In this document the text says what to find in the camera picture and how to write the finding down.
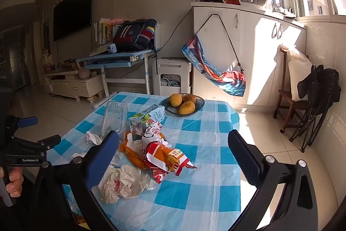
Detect green white milk carton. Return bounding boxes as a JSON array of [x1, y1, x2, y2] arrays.
[[128, 104, 166, 137]]

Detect brown wooden chair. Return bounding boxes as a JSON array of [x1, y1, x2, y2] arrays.
[[273, 45, 309, 134]]

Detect person's left hand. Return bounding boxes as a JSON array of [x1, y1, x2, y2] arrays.
[[0, 167, 25, 198]]

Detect yellow mango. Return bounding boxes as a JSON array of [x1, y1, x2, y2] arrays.
[[178, 101, 195, 115], [169, 94, 183, 107]]

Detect black wall television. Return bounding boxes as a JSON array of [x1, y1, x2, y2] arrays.
[[53, 0, 95, 42]]

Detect white storage cabinet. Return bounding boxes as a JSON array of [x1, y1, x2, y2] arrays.
[[191, 2, 307, 112]]

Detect white pillow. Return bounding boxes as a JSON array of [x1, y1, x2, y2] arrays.
[[287, 47, 314, 102]]

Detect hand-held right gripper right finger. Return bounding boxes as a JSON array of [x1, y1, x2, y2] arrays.
[[228, 129, 319, 231]]

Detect cream television cabinet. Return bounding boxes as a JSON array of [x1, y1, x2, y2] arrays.
[[41, 70, 104, 104]]

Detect white red printed wrapper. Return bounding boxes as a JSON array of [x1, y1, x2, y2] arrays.
[[141, 121, 173, 151]]

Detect clear plastic container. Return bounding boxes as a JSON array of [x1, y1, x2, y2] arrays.
[[101, 101, 128, 141]]

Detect pink kettlebell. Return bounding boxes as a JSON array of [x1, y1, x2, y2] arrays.
[[78, 62, 92, 79]]

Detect colourful printed hanging bag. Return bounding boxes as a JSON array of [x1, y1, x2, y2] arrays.
[[182, 14, 247, 97]]

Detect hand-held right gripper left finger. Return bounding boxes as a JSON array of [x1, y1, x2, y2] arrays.
[[28, 131, 120, 231]]

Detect blue study desk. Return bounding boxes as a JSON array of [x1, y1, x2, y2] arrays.
[[76, 49, 160, 110]]

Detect row of books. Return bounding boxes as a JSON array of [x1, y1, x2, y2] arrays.
[[94, 18, 119, 46]]

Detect black folding chair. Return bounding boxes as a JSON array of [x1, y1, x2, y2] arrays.
[[289, 65, 341, 153]]

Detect white shoes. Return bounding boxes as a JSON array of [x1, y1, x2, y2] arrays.
[[272, 6, 296, 18]]

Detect dark fruit bowl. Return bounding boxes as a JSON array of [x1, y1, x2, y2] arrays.
[[159, 94, 205, 117]]

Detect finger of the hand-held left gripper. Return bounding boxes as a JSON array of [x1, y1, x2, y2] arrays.
[[7, 116, 39, 137], [12, 134, 61, 152]]

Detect dark blue striped backpack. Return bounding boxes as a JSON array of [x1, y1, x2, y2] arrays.
[[113, 18, 158, 74]]

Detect black wall cable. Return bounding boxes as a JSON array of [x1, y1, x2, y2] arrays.
[[159, 8, 194, 50]]

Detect blue checked tablecloth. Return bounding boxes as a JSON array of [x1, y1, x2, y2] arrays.
[[53, 92, 242, 231]]

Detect red orange snack packet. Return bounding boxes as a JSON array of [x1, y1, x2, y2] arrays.
[[145, 142, 198, 184]]

